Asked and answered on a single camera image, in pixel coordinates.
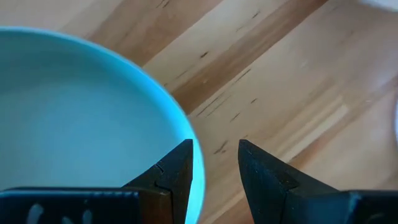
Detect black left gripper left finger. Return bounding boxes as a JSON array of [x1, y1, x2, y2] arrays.
[[0, 138, 195, 224]]

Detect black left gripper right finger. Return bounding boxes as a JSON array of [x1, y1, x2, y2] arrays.
[[238, 139, 398, 224]]

